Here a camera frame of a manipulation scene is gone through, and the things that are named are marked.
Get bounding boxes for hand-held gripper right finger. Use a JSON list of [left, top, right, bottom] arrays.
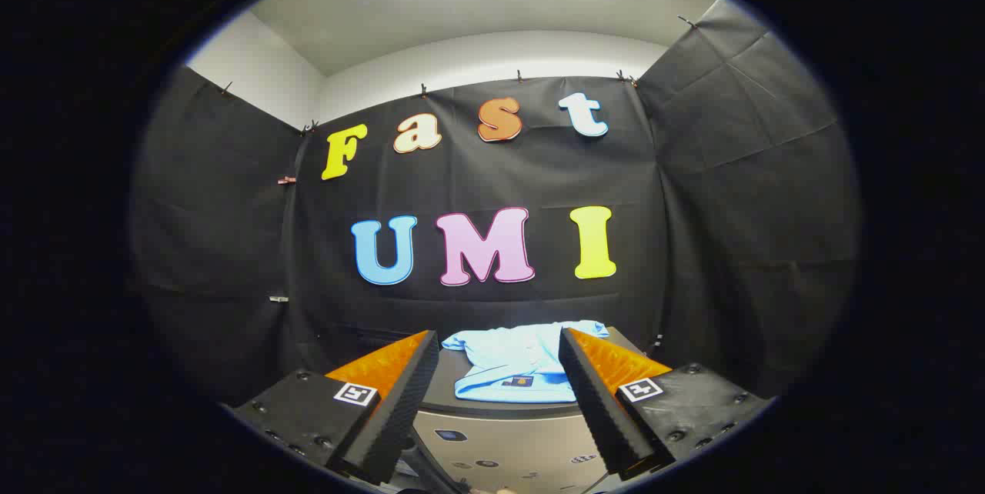
[[559, 327, 774, 479]]

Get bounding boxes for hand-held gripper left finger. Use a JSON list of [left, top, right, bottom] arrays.
[[231, 330, 440, 486]]

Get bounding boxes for light blue shirt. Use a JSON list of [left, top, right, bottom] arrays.
[[442, 320, 609, 404]]

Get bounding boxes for black backdrop cloth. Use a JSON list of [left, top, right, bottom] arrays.
[[129, 0, 861, 406]]

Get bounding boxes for row of black clips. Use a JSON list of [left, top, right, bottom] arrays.
[[220, 15, 700, 135]]

